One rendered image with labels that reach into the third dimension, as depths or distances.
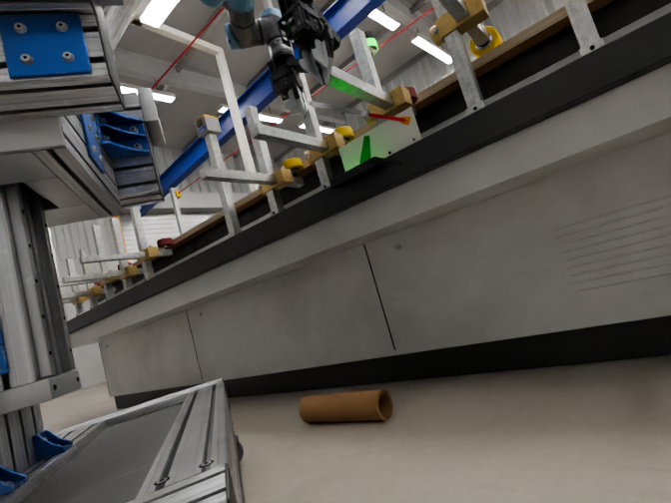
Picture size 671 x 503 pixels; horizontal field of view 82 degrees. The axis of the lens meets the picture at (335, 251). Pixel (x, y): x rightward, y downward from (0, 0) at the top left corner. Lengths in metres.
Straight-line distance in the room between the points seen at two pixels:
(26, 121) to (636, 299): 1.30
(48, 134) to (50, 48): 0.12
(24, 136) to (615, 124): 1.06
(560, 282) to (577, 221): 0.17
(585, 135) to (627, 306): 0.46
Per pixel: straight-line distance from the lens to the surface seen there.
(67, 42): 0.66
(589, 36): 1.06
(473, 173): 1.06
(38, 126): 0.72
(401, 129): 1.13
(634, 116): 1.03
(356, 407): 1.17
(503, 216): 1.24
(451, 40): 1.15
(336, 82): 0.96
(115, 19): 1.48
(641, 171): 1.22
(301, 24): 0.93
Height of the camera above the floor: 0.36
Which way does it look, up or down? 6 degrees up
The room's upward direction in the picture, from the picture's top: 16 degrees counter-clockwise
